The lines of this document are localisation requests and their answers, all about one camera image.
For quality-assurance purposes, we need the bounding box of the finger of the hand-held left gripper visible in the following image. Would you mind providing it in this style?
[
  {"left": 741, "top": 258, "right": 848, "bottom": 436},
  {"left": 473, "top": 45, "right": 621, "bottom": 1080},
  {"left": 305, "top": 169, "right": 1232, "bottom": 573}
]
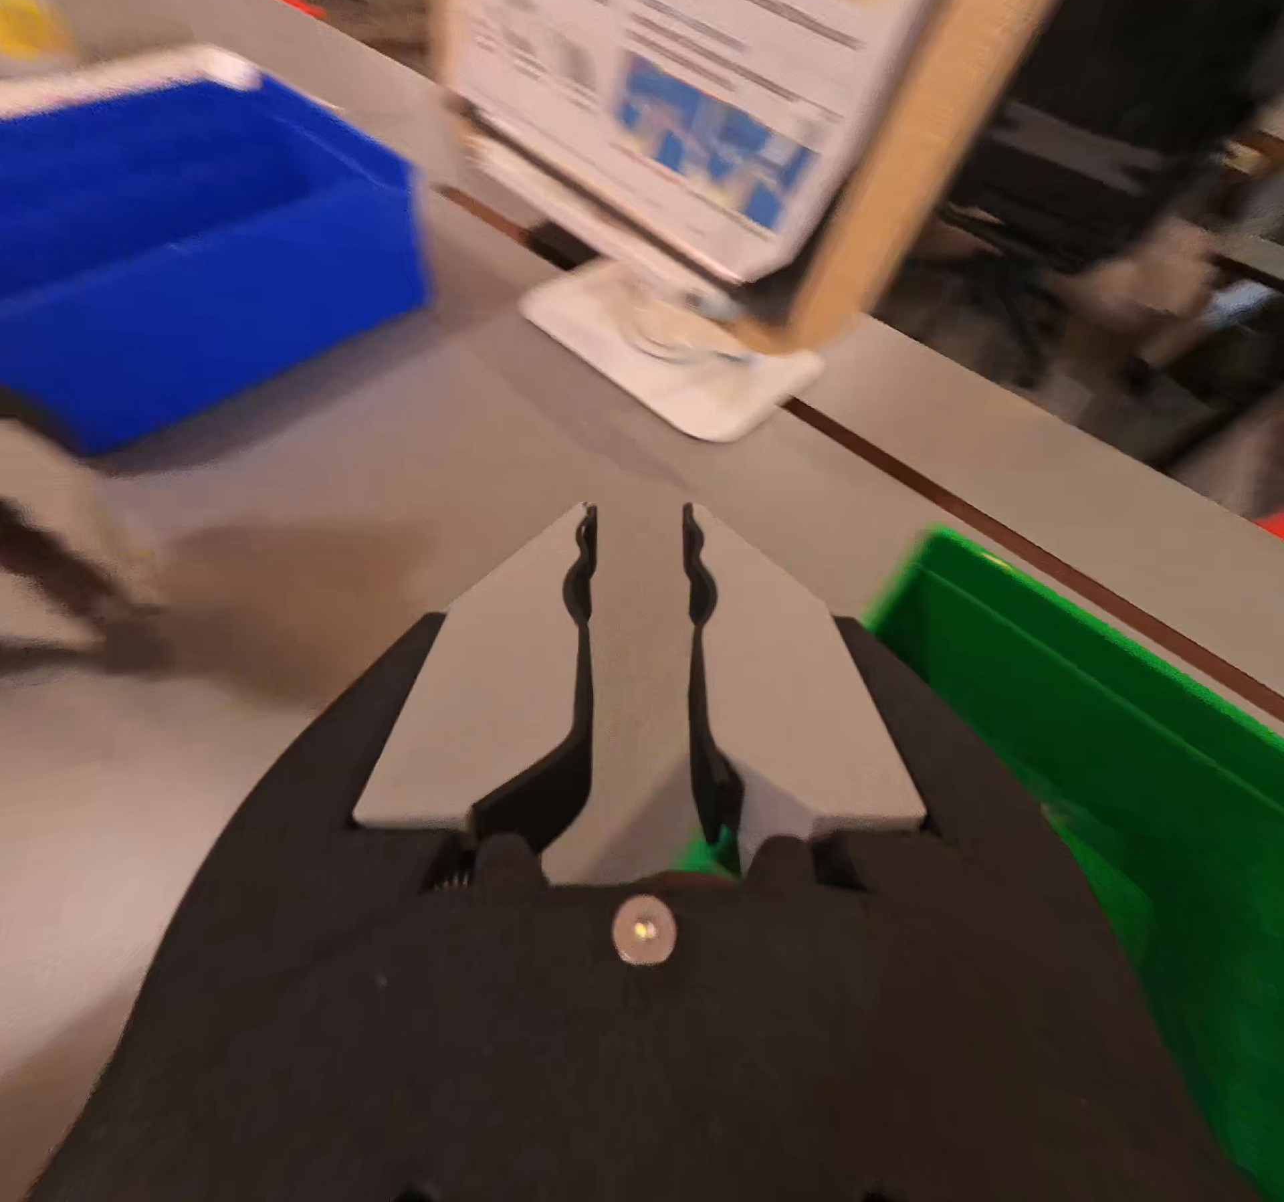
[
  {"left": 0, "top": 420, "right": 163, "bottom": 622},
  {"left": 0, "top": 515, "right": 116, "bottom": 666}
]

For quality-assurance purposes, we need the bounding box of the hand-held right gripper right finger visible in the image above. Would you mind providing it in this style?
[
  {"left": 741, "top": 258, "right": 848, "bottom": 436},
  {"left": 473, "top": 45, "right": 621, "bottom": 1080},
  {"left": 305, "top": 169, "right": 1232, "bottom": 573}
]
[{"left": 682, "top": 502, "right": 928, "bottom": 875}]

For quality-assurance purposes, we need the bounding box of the green plastic bin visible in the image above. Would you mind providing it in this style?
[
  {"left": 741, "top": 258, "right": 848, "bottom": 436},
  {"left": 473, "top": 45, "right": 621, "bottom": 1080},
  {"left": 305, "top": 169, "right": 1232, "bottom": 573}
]
[{"left": 669, "top": 524, "right": 1284, "bottom": 1202}]

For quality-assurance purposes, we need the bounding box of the wooden backing board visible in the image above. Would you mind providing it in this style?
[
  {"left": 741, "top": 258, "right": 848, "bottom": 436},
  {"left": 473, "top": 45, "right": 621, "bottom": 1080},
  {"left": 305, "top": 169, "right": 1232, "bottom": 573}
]
[{"left": 430, "top": 0, "right": 1104, "bottom": 356}]

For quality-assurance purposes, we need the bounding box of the printed instruction sheet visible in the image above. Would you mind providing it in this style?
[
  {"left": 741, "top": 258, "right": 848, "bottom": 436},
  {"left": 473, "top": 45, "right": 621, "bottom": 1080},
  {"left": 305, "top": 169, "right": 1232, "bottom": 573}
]
[{"left": 445, "top": 0, "right": 979, "bottom": 285}]

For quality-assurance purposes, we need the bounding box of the blue plastic bin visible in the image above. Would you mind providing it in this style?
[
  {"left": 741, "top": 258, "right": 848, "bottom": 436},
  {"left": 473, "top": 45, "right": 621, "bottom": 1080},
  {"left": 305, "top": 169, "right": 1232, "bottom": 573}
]
[{"left": 0, "top": 46, "right": 434, "bottom": 459}]

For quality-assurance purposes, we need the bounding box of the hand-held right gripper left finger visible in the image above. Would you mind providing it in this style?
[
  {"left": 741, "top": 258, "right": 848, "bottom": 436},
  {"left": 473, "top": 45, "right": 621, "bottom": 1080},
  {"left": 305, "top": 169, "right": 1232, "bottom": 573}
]
[{"left": 351, "top": 502, "right": 600, "bottom": 857}]

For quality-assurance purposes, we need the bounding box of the disinfecting wipes canister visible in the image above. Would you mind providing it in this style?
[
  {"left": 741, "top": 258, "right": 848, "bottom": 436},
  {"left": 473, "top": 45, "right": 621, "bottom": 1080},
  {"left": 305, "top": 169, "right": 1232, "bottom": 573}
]
[{"left": 0, "top": 0, "right": 79, "bottom": 70}]

